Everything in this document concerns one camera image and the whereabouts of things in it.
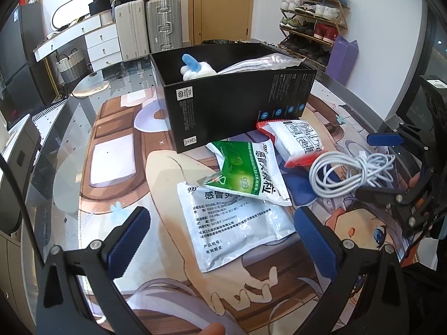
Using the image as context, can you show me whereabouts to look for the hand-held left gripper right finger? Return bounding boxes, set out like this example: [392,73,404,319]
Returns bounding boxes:
[293,205,410,335]

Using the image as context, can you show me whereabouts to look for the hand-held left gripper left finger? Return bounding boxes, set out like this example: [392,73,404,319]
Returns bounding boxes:
[37,207,152,335]

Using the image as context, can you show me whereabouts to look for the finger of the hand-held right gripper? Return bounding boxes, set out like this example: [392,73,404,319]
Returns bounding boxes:
[355,184,434,238]
[366,121,436,155]

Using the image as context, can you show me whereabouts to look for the white charging cable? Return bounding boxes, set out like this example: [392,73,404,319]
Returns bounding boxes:
[309,150,398,198]

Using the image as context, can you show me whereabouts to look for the white medicine packet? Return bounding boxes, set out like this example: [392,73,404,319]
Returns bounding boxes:
[177,181,297,273]

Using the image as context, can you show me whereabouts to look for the red and white packet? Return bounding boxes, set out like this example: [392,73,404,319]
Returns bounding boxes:
[256,119,329,168]

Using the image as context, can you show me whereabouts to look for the green medicine packet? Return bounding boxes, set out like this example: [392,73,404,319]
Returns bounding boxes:
[197,140,293,207]

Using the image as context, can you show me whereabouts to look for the white plastic bags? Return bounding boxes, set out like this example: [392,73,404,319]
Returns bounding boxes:
[218,53,306,76]

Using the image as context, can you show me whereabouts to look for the black cardboard box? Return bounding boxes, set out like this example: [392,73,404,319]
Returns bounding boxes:
[150,43,318,154]

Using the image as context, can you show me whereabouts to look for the blue and white plush toy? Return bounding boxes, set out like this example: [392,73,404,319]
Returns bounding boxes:
[181,54,219,82]

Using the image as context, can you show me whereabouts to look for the person's left hand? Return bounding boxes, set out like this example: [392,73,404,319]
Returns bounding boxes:
[189,322,227,335]

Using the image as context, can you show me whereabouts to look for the printed cartoon desk mat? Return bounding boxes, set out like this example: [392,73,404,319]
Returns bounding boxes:
[80,83,424,335]

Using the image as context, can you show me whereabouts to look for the purple bag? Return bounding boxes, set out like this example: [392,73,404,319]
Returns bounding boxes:
[326,34,360,86]

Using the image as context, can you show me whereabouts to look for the person's dark clothing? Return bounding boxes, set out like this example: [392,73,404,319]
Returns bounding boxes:
[401,262,447,335]

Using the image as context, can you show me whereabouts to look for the beige cabinet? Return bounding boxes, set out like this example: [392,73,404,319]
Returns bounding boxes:
[0,230,36,335]

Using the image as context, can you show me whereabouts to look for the shoe rack with shoes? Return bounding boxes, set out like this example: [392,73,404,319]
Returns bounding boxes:
[278,0,348,64]

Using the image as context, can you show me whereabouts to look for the striped floor mat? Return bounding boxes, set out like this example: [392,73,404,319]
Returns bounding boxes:
[31,99,67,126]

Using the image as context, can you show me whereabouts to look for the round white stool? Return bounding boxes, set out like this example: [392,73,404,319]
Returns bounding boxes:
[71,75,111,98]

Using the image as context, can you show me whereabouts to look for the woven basket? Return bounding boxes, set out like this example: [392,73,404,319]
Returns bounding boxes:
[55,48,87,85]

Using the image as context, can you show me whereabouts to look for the white dresser with drawers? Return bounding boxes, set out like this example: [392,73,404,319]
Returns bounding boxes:
[33,10,121,75]

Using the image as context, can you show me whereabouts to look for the wooden door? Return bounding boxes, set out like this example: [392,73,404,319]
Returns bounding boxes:
[188,0,255,46]

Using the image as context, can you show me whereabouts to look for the dark grey refrigerator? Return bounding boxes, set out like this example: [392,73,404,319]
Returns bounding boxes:
[0,1,47,127]

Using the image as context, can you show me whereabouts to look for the white suitcase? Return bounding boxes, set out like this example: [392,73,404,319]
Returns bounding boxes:
[114,0,151,62]

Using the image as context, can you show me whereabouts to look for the silver suitcase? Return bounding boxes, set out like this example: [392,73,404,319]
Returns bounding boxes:
[145,0,183,54]

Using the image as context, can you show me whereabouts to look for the oval mirror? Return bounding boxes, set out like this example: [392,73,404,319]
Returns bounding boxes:
[52,0,97,31]

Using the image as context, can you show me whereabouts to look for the thin black cable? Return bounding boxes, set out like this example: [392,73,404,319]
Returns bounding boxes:
[0,154,47,270]

